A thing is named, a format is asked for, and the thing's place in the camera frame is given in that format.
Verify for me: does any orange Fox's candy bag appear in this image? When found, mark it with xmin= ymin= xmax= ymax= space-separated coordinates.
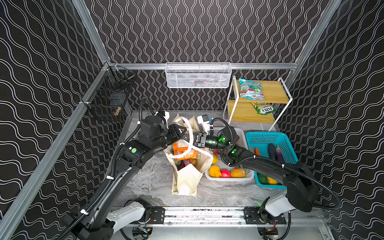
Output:
xmin=172 ymin=141 xmax=201 ymax=162

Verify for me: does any brown potato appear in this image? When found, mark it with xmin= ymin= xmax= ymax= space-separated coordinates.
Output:
xmin=190 ymin=159 xmax=198 ymax=167

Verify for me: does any cream canvas grocery bag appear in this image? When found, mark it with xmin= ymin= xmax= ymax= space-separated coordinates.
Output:
xmin=163 ymin=113 xmax=214 ymax=196

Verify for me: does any light purple eggplant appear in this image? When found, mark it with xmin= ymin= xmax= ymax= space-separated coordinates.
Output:
xmin=183 ymin=159 xmax=191 ymax=167

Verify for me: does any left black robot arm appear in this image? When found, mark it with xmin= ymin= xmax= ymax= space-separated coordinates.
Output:
xmin=58 ymin=115 xmax=187 ymax=240

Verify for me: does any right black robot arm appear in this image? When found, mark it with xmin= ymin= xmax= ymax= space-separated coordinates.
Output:
xmin=194 ymin=129 xmax=342 ymax=217

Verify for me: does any green Fox's candy bag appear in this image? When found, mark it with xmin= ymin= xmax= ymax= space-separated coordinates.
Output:
xmin=251 ymin=103 xmax=277 ymax=115

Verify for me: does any green red snack bag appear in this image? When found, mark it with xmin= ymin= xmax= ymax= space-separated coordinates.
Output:
xmin=239 ymin=79 xmax=265 ymax=101

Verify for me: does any small yellow lemon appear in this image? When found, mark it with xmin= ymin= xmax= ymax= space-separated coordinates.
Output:
xmin=212 ymin=155 xmax=219 ymax=165

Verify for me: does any teal plastic vegetable basket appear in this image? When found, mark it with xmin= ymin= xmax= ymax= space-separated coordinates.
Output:
xmin=246 ymin=132 xmax=298 ymax=190

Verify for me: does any orange carrot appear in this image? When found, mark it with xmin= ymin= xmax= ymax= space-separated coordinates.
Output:
xmin=251 ymin=147 xmax=260 ymax=156

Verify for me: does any white plastic fruit basket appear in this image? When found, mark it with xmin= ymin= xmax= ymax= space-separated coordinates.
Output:
xmin=204 ymin=126 xmax=256 ymax=182

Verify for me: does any brass fitting in basket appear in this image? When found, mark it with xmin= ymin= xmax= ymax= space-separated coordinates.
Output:
xmin=113 ymin=107 xmax=122 ymax=117

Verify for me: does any yellow orange mango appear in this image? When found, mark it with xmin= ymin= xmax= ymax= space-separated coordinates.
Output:
xmin=231 ymin=169 xmax=247 ymax=178

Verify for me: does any red apple front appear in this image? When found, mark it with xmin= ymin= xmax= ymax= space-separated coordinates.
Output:
xmin=221 ymin=170 xmax=231 ymax=178

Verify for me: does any yellow bumpy lemon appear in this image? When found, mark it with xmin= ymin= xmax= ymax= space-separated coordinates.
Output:
xmin=209 ymin=165 xmax=222 ymax=178

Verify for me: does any white wooden two-tier shelf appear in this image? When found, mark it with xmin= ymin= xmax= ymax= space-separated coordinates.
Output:
xmin=222 ymin=76 xmax=293 ymax=132

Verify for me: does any dark green cucumber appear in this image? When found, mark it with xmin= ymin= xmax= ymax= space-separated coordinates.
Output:
xmin=268 ymin=144 xmax=277 ymax=161

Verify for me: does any green avocado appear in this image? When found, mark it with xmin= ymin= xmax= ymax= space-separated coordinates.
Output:
xmin=257 ymin=173 xmax=269 ymax=185

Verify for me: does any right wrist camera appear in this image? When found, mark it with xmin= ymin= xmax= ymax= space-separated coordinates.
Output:
xmin=197 ymin=115 xmax=212 ymax=134

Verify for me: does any black wire wall basket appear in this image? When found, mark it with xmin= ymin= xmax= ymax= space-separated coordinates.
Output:
xmin=81 ymin=62 xmax=136 ymax=123

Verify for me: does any white wire wall basket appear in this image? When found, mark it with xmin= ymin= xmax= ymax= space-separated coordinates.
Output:
xmin=165 ymin=62 xmax=232 ymax=89

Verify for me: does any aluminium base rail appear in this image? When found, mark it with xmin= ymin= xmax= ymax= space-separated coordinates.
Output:
xmin=85 ymin=205 xmax=328 ymax=228

